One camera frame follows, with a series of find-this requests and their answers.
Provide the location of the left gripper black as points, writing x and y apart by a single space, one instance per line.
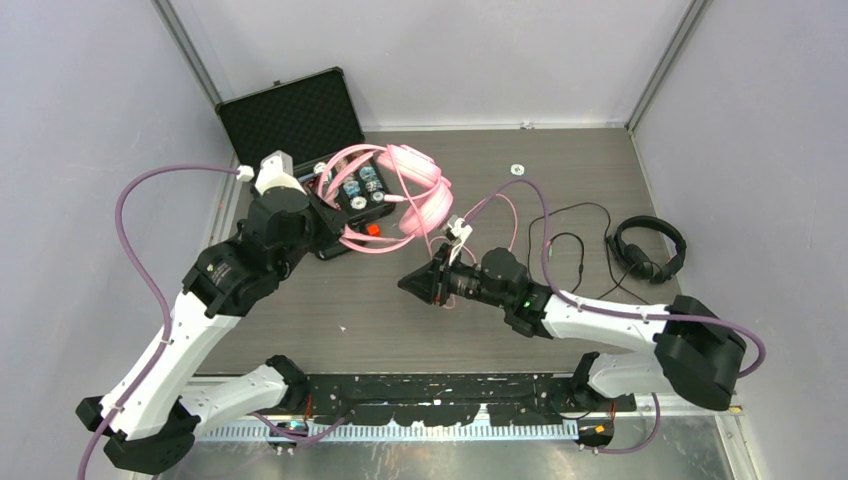
332 223

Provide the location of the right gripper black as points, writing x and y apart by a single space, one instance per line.
432 281

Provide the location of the pink headphones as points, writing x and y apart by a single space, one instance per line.
424 188

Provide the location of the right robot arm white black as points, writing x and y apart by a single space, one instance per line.
679 348

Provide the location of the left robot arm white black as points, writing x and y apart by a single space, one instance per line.
149 420

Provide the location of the black headphones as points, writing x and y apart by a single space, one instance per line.
641 261

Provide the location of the black poker chip case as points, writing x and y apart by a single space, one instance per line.
310 119

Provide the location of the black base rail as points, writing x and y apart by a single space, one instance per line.
508 399

